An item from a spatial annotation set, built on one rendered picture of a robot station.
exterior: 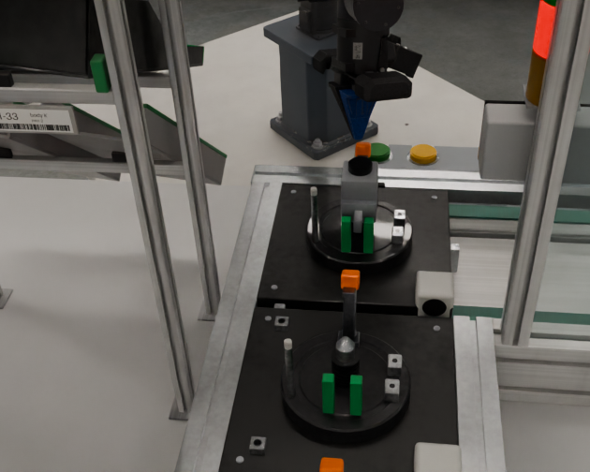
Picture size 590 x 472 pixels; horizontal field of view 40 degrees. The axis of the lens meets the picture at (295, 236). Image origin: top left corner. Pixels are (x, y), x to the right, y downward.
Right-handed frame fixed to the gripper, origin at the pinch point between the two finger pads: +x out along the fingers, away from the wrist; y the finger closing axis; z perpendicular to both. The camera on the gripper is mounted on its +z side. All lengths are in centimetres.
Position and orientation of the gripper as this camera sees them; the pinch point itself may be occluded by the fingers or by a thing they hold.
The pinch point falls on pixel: (358, 112)
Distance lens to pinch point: 106.7
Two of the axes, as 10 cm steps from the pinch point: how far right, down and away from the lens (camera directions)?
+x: 0.1, 9.1, 4.1
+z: 9.5, -1.4, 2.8
